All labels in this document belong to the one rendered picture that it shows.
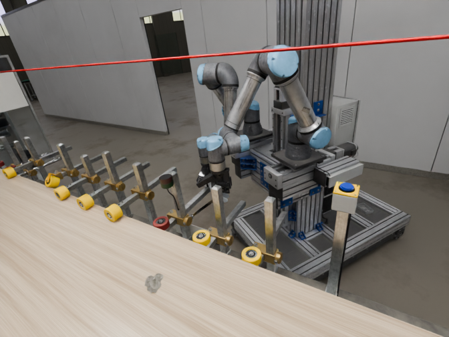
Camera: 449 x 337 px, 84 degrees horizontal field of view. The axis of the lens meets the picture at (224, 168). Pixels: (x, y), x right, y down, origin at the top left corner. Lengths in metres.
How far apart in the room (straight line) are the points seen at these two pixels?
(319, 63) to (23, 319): 1.76
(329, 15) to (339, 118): 0.59
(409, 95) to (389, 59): 0.45
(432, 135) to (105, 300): 3.33
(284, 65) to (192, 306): 0.94
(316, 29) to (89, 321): 1.65
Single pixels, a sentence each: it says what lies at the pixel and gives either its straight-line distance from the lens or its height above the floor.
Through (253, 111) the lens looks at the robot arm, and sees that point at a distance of 1.77.
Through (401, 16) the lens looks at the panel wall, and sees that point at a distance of 3.31.
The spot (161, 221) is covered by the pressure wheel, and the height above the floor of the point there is 0.91.
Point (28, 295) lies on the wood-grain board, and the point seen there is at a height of 0.90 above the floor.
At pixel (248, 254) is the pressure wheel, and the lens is 1.07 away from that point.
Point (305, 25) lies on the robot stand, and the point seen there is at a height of 1.69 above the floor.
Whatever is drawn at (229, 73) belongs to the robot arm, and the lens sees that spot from 1.45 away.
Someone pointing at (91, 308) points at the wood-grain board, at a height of 0.90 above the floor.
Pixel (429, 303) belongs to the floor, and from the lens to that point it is 2.30.
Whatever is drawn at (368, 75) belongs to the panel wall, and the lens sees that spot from 3.37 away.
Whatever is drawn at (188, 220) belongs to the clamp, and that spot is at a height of 0.86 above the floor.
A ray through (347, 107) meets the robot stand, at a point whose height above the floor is 1.21.
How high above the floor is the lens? 1.68
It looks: 28 degrees down
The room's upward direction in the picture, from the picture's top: 7 degrees counter-clockwise
